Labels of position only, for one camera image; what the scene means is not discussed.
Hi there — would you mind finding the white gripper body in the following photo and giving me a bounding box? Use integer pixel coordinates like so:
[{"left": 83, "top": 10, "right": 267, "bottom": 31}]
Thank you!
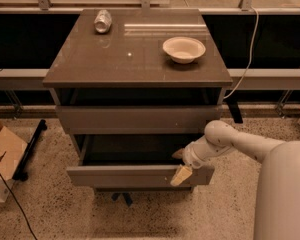
[{"left": 183, "top": 141, "right": 207, "bottom": 169}]

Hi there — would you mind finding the drawer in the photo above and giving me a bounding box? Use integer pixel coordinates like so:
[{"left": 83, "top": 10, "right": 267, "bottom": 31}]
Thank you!
[
  {"left": 66, "top": 133, "right": 216, "bottom": 189},
  {"left": 56, "top": 106, "right": 221, "bottom": 135}
]

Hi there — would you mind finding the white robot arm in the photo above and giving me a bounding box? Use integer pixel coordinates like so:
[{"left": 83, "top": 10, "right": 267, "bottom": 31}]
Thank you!
[{"left": 171, "top": 120, "right": 300, "bottom": 240}]

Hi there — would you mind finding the black stand foot right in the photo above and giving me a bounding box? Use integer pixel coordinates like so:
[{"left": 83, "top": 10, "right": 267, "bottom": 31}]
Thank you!
[{"left": 226, "top": 100, "right": 243, "bottom": 124}]

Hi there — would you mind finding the black stand foot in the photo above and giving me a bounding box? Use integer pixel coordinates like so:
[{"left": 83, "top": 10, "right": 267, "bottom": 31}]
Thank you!
[
  {"left": 13, "top": 119, "right": 47, "bottom": 181},
  {"left": 226, "top": 100, "right": 243, "bottom": 124}
]

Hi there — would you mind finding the white paper bowl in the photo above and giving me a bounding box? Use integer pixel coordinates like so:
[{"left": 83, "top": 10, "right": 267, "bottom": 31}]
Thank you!
[{"left": 163, "top": 37, "right": 206, "bottom": 64}]

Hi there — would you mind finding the crushed silver can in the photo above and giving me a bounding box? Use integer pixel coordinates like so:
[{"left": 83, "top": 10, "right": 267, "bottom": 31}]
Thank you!
[{"left": 94, "top": 10, "right": 112, "bottom": 34}]

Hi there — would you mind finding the black stand foot left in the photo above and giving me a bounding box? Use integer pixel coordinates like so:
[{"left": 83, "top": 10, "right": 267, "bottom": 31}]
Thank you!
[{"left": 13, "top": 119, "right": 47, "bottom": 181}]

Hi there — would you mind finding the cardboard box left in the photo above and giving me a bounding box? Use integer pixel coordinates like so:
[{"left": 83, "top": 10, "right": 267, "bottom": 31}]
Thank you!
[{"left": 0, "top": 121, "right": 27, "bottom": 203}]

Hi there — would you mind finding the white cable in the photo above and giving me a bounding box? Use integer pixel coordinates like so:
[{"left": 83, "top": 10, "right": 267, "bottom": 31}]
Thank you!
[{"left": 223, "top": 7, "right": 260, "bottom": 101}]

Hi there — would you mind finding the black cable on floor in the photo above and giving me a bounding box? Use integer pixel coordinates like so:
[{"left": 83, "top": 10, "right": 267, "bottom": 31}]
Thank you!
[{"left": 0, "top": 158, "right": 39, "bottom": 240}]

